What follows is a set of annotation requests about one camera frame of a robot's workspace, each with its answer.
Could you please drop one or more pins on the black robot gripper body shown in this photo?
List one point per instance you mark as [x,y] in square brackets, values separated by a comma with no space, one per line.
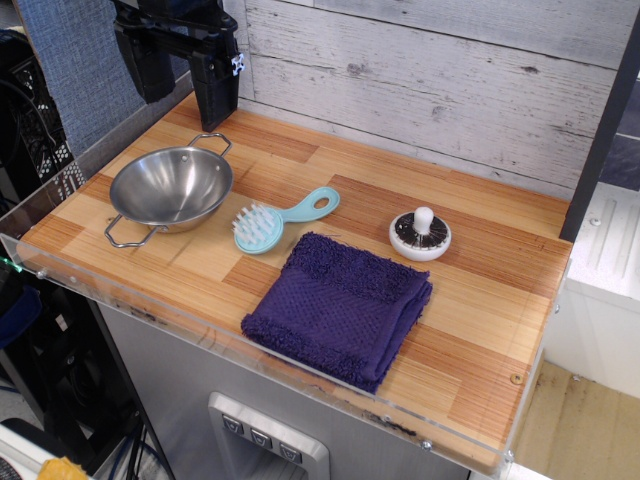
[190,22]

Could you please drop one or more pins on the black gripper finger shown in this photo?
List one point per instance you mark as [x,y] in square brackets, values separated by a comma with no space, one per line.
[149,66]
[216,87]

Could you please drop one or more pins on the stainless steel pot with handles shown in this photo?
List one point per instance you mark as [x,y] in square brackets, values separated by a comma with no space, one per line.
[171,190]

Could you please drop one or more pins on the yellow object at bottom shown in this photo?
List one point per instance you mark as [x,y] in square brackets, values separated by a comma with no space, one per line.
[61,469]

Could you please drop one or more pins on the black plastic crate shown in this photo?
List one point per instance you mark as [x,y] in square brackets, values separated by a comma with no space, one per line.
[34,147]

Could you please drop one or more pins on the light blue scrub brush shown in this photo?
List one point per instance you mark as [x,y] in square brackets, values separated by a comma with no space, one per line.
[259,228]

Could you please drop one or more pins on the purple folded towel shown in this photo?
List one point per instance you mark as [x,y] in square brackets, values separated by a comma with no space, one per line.
[340,310]

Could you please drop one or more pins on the clear acrylic table guard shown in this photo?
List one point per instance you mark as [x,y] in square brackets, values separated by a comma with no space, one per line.
[174,308]

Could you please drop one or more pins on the silver panel with buttons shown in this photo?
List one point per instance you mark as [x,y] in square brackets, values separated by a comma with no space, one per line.
[265,440]

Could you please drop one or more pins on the dark grey left post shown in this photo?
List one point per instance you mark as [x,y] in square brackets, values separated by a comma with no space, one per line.
[214,73]

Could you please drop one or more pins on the dark grey post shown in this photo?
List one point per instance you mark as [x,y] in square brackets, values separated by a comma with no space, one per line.
[214,73]
[619,95]

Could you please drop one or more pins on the dark grey right post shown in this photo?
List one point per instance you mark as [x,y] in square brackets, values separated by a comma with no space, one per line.
[619,95]

